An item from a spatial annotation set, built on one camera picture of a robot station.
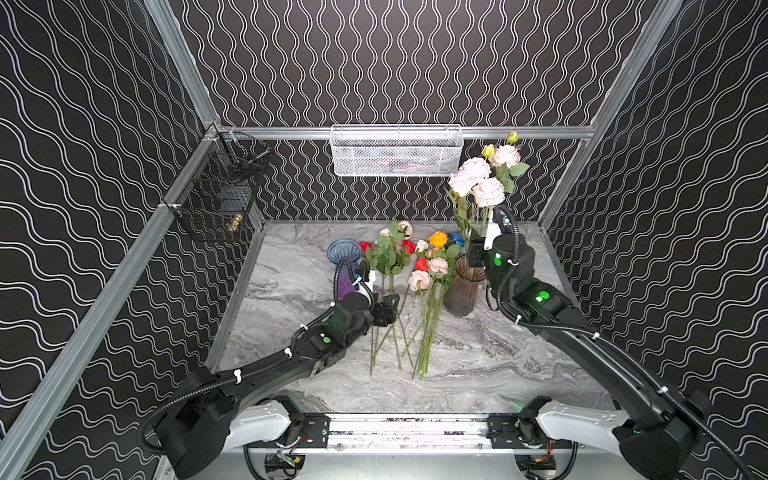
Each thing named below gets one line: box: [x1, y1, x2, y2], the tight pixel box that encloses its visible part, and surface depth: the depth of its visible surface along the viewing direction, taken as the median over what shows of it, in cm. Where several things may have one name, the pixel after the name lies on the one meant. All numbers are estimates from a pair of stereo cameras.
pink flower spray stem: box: [447, 131, 530, 240], surface depth 73 cm
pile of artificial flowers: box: [359, 220, 465, 379], surface depth 100 cm
